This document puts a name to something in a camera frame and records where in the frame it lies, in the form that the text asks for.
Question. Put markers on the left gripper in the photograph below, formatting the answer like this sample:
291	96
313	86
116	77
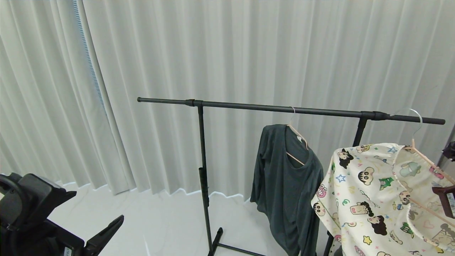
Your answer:
46	243

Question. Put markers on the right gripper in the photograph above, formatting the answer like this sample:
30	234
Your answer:
450	202

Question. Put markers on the pink clothes hanger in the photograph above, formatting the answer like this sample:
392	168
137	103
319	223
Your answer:
298	137
413	143

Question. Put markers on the cream printed garment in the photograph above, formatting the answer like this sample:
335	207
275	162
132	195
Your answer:
362	213

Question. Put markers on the dark grey long-sleeved shirt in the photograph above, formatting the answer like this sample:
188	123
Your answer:
284	199

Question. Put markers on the black clothes rack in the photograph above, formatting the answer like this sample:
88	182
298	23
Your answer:
249	106

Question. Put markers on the white curtain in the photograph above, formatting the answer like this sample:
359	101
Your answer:
213	53

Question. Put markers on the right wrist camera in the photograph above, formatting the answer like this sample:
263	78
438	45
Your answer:
450	151

